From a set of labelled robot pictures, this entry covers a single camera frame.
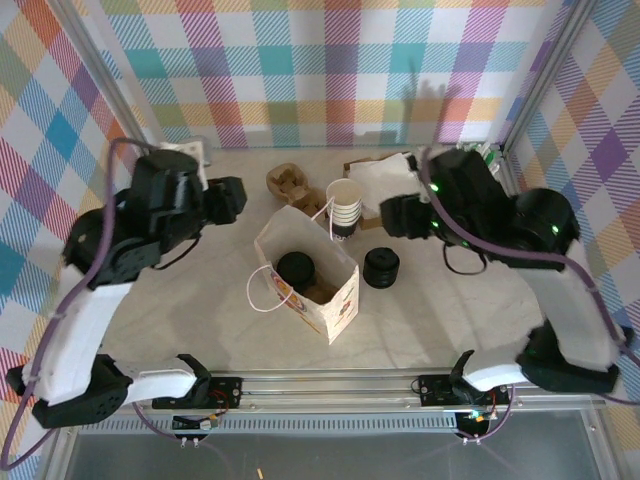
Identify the black plastic cup lid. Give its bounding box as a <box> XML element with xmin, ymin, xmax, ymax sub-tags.
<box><xmin>276</xmin><ymin>251</ymin><xmax>317</xmax><ymax>291</ymax></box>

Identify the white smiley print paper bag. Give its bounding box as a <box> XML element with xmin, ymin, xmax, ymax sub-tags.
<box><xmin>247</xmin><ymin>197</ymin><xmax>361</xmax><ymax>346</ymax></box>

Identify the brown cardboard napkin tray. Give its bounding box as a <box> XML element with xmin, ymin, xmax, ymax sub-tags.
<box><xmin>342</xmin><ymin>152</ymin><xmax>426</xmax><ymax>231</ymax></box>

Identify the stack of black cup lids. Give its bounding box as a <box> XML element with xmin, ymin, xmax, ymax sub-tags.
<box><xmin>363</xmin><ymin>247</ymin><xmax>401</xmax><ymax>290</ymax></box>

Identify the stack of paper cups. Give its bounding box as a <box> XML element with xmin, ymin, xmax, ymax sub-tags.
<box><xmin>325</xmin><ymin>178</ymin><xmax>364</xmax><ymax>242</ymax></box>

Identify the stack of pulp cup carriers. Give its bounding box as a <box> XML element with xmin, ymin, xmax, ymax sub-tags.
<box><xmin>265</xmin><ymin>163</ymin><xmax>326</xmax><ymax>219</ymax></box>

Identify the small circuit board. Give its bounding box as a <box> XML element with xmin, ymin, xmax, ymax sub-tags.
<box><xmin>172</xmin><ymin>413</ymin><xmax>221</xmax><ymax>432</ymax></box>
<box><xmin>457</xmin><ymin>409</ymin><xmax>496</xmax><ymax>426</ymax></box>

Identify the vented metal strip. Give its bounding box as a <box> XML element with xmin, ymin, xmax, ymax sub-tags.
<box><xmin>79</xmin><ymin>418</ymin><xmax>459</xmax><ymax>435</ymax></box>

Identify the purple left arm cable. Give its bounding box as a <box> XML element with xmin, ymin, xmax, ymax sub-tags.
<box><xmin>0</xmin><ymin>137</ymin><xmax>201</xmax><ymax>471</ymax></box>

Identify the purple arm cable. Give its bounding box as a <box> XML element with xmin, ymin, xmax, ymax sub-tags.
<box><xmin>419</xmin><ymin>144</ymin><xmax>640</xmax><ymax>444</ymax></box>
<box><xmin>0</xmin><ymin>137</ymin><xmax>201</xmax><ymax>471</ymax></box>

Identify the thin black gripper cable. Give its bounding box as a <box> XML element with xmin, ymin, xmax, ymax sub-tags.
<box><xmin>442</xmin><ymin>239</ymin><xmax>490</xmax><ymax>277</ymax></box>

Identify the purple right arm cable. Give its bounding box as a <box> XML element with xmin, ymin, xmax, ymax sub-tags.
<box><xmin>419</xmin><ymin>144</ymin><xmax>640</xmax><ymax>444</ymax></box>

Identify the aluminium frame post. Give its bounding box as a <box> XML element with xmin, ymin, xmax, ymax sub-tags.
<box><xmin>501</xmin><ymin>0</ymin><xmax>599</xmax><ymax>154</ymax></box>
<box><xmin>49</xmin><ymin>0</ymin><xmax>154</xmax><ymax>161</ymax></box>

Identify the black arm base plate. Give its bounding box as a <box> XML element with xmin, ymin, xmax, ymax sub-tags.
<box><xmin>151</xmin><ymin>374</ymin><xmax>245</xmax><ymax>412</ymax></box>
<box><xmin>417</xmin><ymin>373</ymin><xmax>512</xmax><ymax>409</ymax></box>

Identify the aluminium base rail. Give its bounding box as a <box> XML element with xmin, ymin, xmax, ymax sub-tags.
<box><xmin>53</xmin><ymin>368</ymin><xmax>609</xmax><ymax>416</ymax></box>

